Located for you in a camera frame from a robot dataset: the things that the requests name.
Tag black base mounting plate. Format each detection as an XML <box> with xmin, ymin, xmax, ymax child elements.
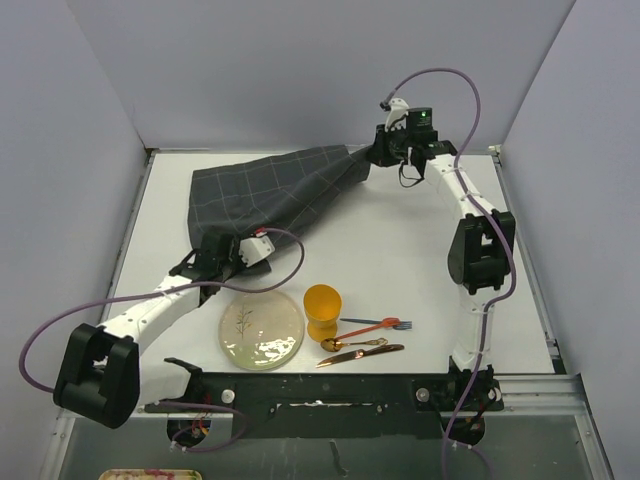
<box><xmin>143</xmin><ymin>373</ymin><xmax>504</xmax><ymax>439</ymax></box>

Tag blue plastic fork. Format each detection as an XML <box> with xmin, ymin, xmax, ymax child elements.
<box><xmin>340</xmin><ymin>317</ymin><xmax>413</xmax><ymax>331</ymax></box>

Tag orange plastic cup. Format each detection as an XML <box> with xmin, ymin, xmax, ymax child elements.
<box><xmin>303</xmin><ymin>284</ymin><xmax>342</xmax><ymax>342</ymax></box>

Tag beige plate with plant motif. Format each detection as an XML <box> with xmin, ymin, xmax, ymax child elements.
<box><xmin>218</xmin><ymin>291</ymin><xmax>305</xmax><ymax>371</ymax></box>

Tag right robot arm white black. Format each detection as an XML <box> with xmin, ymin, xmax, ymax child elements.
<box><xmin>366</xmin><ymin>98</ymin><xmax>516</xmax><ymax>410</ymax></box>

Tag purple cable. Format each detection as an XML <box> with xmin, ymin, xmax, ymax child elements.
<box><xmin>18</xmin><ymin>227</ymin><xmax>307</xmax><ymax>454</ymax></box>
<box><xmin>379</xmin><ymin>68</ymin><xmax>516</xmax><ymax>480</ymax></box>

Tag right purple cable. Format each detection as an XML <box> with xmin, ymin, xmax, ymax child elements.
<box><xmin>379</xmin><ymin>68</ymin><xmax>516</xmax><ymax>480</ymax></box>

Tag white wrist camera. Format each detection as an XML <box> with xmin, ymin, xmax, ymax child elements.
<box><xmin>239</xmin><ymin>228</ymin><xmax>275</xmax><ymax>268</ymax></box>
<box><xmin>380</xmin><ymin>97</ymin><xmax>409</xmax><ymax>132</ymax></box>

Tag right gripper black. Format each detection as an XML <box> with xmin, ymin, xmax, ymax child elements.
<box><xmin>368</xmin><ymin>122</ymin><xmax>415</xmax><ymax>168</ymax></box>

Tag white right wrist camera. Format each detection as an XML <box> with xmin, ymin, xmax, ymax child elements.
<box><xmin>380</xmin><ymin>97</ymin><xmax>409</xmax><ymax>132</ymax></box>

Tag orange plastic fork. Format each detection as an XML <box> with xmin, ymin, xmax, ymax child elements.
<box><xmin>337</xmin><ymin>317</ymin><xmax>401</xmax><ymax>340</ymax></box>

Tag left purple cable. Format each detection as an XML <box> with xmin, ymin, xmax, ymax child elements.
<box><xmin>18</xmin><ymin>227</ymin><xmax>307</xmax><ymax>454</ymax></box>

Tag dark grey checked cloth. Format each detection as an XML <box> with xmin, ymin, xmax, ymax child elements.
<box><xmin>187</xmin><ymin>145</ymin><xmax>371</xmax><ymax>253</ymax></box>

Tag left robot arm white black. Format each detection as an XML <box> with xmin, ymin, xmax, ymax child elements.
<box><xmin>53</xmin><ymin>233</ymin><xmax>249</xmax><ymax>429</ymax></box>

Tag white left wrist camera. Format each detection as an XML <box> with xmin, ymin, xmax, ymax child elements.
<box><xmin>239</xmin><ymin>228</ymin><xmax>275</xmax><ymax>268</ymax></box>

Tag copper metal knife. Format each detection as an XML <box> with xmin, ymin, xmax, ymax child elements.
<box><xmin>316</xmin><ymin>344</ymin><xmax>405</xmax><ymax>369</ymax></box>

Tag gold metal spoon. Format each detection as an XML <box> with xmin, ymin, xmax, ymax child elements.
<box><xmin>320</xmin><ymin>338</ymin><xmax>388</xmax><ymax>352</ymax></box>

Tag floral tray edge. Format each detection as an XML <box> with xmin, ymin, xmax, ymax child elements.
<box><xmin>98</xmin><ymin>468</ymin><xmax>203</xmax><ymax>480</ymax></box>

